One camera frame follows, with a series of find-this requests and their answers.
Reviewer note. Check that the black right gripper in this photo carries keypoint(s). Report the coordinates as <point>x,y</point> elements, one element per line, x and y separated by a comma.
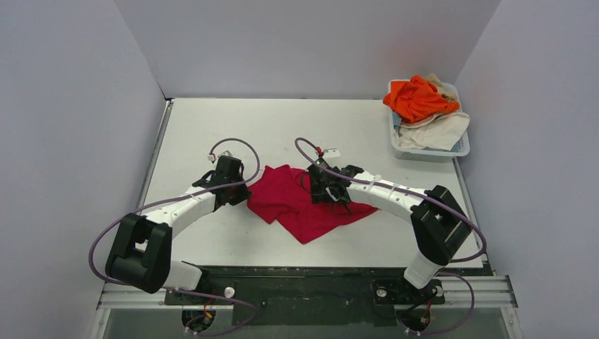
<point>328,193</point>

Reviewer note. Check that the cream white t-shirt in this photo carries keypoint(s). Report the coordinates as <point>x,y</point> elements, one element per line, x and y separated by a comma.
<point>441,132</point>

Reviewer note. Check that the red t-shirt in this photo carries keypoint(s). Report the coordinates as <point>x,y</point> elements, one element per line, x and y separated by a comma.
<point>282,194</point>

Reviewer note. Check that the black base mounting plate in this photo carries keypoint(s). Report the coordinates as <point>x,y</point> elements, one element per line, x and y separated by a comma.
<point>321,296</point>

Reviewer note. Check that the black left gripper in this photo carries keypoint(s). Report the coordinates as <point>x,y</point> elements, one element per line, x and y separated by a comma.
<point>236,194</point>

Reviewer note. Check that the light blue garment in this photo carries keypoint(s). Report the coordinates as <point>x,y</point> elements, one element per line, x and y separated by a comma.
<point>396,121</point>

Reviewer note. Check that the orange t-shirt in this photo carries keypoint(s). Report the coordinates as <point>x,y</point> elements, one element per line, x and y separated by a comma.
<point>416,99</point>

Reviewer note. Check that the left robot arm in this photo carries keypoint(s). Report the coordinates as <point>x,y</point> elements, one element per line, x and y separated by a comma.
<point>141,254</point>

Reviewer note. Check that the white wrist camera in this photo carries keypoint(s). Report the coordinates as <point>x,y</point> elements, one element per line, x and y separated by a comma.
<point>330,153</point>
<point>224,153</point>

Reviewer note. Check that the aluminium rail frame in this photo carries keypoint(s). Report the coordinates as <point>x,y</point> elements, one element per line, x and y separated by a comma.
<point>482,306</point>

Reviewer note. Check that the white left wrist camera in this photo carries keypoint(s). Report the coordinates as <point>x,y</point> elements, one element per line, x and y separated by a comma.
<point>224,153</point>

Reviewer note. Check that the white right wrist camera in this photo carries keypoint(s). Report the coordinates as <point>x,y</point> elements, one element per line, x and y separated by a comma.
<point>330,153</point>

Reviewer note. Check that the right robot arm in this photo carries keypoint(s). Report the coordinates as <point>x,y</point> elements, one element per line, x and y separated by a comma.
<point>437,220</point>

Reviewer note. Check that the white plastic laundry basket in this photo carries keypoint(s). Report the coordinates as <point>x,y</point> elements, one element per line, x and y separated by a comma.
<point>426,155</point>

